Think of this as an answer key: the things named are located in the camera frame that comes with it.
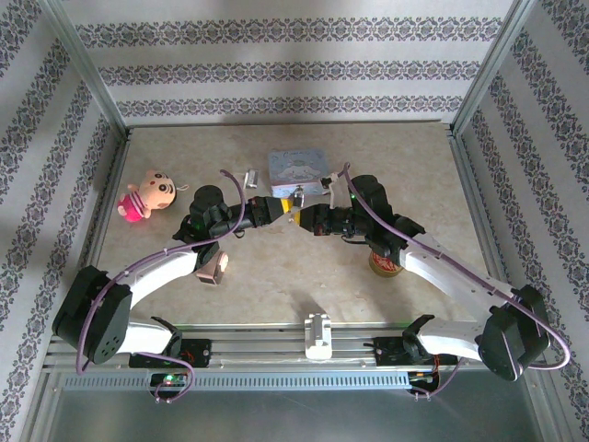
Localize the aluminium side rail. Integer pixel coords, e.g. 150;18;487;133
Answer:
64;128;134;335
445;126;525;332

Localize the small pink plastic object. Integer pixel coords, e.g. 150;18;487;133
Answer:
195;250;230;286

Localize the small controller board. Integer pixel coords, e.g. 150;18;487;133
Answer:
149;371;190;388
409;367;441;386

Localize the aluminium frame post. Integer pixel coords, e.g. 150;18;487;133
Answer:
448;0;542;139
39;0;133;139

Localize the white cable connector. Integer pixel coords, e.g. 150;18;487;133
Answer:
319;172;344;208

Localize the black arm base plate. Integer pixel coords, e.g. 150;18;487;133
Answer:
128;338;213;368
373;336;456;367

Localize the grey slotted cable duct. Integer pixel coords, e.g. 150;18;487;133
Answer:
62;371;410;390

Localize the pink plush doll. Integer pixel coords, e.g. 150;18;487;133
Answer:
115;169;191;225

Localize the purple cable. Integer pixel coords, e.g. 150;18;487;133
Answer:
75;169;248;405
342;160;572;401

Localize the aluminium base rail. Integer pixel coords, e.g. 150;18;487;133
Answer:
43;324;542;370

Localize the grey metal panel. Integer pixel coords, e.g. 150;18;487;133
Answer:
27;389;553;442

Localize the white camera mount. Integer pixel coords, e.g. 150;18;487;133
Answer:
304;312;333;361

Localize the red gold can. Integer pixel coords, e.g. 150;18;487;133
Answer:
367;250;406;279

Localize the light blue cartoon tin box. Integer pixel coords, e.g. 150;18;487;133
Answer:
267;147;330;197

